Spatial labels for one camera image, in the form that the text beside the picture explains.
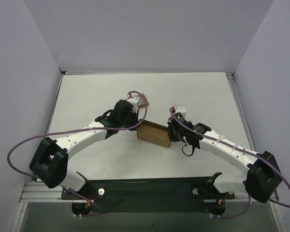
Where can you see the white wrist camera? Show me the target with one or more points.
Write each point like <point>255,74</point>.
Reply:
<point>134,101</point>
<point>179,109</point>

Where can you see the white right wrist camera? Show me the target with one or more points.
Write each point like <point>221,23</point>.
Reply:
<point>179,109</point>

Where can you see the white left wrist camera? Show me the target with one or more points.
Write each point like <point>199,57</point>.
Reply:
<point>134,101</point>

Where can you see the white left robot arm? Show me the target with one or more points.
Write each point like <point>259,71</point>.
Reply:
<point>50,161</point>

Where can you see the large cardboard box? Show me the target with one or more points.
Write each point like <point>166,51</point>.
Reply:
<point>154,133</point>

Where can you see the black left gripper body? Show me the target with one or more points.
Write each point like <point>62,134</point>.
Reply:
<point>134,120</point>

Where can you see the aluminium frame rail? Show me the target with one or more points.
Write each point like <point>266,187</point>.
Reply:
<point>38,192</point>

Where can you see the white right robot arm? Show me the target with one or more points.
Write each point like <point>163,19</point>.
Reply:
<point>257,178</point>

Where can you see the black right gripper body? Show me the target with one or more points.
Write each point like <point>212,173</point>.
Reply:
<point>172,130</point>

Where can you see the small folded cardboard box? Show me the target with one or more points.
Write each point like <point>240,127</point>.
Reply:
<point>144,102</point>

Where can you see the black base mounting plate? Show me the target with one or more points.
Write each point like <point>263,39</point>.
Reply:
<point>158,195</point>

